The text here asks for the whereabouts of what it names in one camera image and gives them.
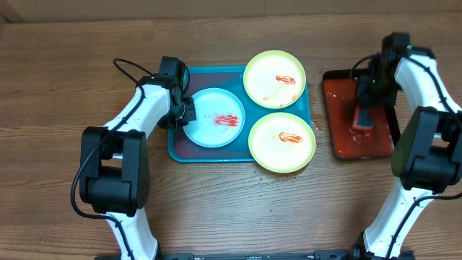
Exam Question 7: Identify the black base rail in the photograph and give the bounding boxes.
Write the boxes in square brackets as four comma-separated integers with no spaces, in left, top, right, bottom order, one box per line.
[156,249,360,260]

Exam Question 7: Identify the teal plastic tray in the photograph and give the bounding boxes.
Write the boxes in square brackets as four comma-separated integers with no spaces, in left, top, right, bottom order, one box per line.
[167,65,313,163]

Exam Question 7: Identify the green plate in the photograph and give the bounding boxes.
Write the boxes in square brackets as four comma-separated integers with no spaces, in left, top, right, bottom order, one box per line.
[243,50,306,109]
[248,112,316,173]

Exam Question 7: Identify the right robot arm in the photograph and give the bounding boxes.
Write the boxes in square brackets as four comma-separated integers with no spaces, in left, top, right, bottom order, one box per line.
[349,32,461,259]

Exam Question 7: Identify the light blue plate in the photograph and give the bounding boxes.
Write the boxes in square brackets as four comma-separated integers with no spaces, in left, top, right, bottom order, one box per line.
[183,88,245,148]

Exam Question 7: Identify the black tray with red liquid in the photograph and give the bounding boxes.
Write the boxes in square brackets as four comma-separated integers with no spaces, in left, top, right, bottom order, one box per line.
[322,69,401,160]

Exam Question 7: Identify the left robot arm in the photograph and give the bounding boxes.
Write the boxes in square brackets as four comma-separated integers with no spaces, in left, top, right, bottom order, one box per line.
[70,56,196,259]

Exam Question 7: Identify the red and black sponge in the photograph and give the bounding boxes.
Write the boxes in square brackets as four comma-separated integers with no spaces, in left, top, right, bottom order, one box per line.
[352,105,373,131]

